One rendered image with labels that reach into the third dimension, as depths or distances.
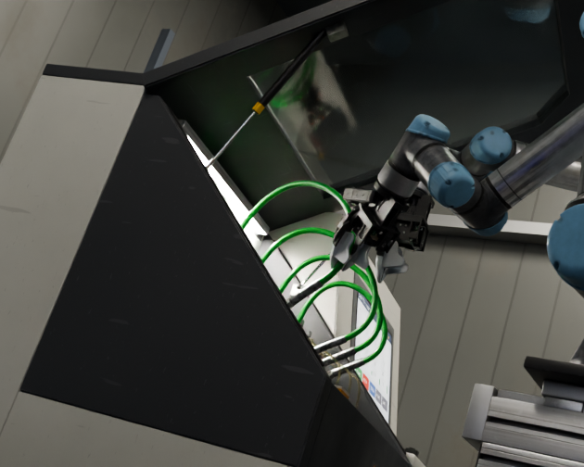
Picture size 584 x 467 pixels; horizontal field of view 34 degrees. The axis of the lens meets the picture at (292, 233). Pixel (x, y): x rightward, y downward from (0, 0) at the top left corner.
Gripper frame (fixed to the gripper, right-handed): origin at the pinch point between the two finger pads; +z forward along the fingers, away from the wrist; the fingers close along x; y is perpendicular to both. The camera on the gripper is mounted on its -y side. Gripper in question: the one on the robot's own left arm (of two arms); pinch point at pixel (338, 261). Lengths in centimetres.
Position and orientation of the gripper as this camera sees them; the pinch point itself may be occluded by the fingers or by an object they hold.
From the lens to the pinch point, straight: 196.5
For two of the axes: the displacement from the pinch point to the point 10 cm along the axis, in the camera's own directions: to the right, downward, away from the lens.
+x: 8.3, 2.2, 5.2
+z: -4.7, 7.8, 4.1
